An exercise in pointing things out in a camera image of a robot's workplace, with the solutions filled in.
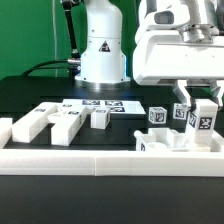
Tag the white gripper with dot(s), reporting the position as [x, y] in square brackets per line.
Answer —
[160, 56]

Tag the white chair seat part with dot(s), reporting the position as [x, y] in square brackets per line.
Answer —
[167, 140]

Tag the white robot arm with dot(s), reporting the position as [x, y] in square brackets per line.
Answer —
[103, 64]

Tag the white tagged cube nut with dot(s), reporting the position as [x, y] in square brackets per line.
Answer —
[179, 112]
[157, 115]

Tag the white tagged flat board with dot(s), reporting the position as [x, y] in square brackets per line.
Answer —
[116, 106]

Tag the white short tagged block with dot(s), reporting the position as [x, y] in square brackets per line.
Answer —
[100, 118]

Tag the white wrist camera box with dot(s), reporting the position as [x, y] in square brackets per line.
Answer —
[168, 19]

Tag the white fence frame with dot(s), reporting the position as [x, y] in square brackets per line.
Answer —
[105, 163]

